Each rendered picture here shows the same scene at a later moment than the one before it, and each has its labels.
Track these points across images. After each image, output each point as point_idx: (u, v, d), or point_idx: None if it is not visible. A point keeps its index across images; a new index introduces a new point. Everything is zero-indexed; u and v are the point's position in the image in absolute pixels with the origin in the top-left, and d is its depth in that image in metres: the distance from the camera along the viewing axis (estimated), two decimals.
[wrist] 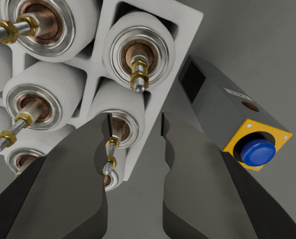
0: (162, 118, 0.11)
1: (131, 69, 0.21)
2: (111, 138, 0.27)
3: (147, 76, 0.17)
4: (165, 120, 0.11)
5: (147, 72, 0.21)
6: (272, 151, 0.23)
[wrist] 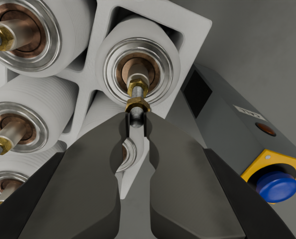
0: (145, 119, 0.11)
1: (143, 80, 0.17)
2: None
3: None
4: (148, 120, 0.11)
5: (128, 94, 0.17)
6: (294, 188, 0.20)
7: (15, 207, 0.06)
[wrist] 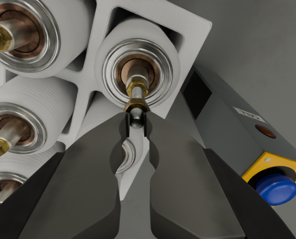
0: (145, 119, 0.11)
1: None
2: None
3: (129, 103, 0.14)
4: (148, 120, 0.11)
5: (142, 83, 0.17)
6: (294, 190, 0.20)
7: (15, 207, 0.06)
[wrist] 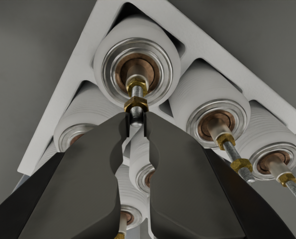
0: (145, 119, 0.11)
1: (129, 82, 0.17)
2: (218, 142, 0.21)
3: None
4: (148, 120, 0.11)
5: None
6: None
7: (15, 207, 0.06)
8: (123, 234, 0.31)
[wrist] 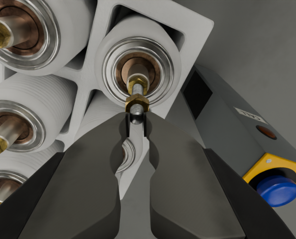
0: (144, 119, 0.11)
1: (147, 84, 0.18)
2: None
3: None
4: (148, 120, 0.11)
5: (128, 83, 0.17)
6: (295, 192, 0.19)
7: (15, 207, 0.06)
8: None
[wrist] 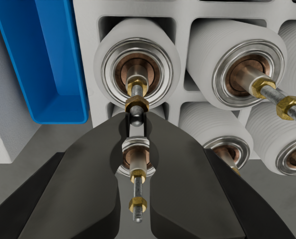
0: (145, 119, 0.11)
1: None
2: None
3: None
4: (148, 120, 0.11)
5: None
6: None
7: (15, 207, 0.06)
8: (134, 78, 0.17)
